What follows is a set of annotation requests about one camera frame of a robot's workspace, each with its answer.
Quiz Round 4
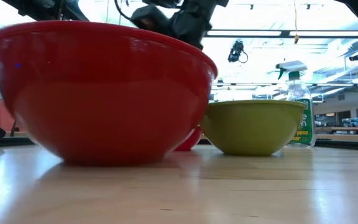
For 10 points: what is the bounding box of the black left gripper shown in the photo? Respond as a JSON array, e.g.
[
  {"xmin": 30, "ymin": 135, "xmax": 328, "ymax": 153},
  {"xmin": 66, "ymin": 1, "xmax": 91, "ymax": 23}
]
[{"xmin": 130, "ymin": 0, "xmax": 229, "ymax": 51}]

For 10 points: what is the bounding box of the large red plastic bowl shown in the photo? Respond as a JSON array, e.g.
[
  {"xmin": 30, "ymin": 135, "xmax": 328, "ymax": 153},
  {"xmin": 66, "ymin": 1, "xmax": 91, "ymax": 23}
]
[{"xmin": 0, "ymin": 20, "xmax": 219, "ymax": 166}]

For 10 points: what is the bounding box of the small red plastic bowl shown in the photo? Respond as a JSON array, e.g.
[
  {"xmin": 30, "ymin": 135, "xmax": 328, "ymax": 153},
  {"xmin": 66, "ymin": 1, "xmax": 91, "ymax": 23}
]
[{"xmin": 174, "ymin": 126, "xmax": 203, "ymax": 152}]

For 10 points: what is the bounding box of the green plastic bowl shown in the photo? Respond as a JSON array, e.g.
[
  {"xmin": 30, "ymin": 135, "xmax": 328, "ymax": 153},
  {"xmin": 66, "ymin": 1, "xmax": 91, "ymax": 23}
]
[{"xmin": 200, "ymin": 99, "xmax": 307, "ymax": 157}]

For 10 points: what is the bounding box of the cleaner spray bottle green label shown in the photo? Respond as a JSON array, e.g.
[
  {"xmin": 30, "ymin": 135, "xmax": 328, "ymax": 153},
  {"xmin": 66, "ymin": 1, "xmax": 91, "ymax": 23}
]
[{"xmin": 275, "ymin": 60, "xmax": 317, "ymax": 148}]

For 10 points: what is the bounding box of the black ceiling camera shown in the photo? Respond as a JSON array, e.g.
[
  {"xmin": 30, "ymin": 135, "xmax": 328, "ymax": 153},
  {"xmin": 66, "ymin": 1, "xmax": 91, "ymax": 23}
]
[{"xmin": 227, "ymin": 39, "xmax": 249, "ymax": 64}]

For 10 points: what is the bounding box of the yellow hanging cable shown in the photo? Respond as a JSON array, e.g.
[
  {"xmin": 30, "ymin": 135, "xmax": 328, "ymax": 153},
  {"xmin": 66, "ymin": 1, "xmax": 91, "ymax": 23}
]
[{"xmin": 293, "ymin": 0, "xmax": 300, "ymax": 45}]

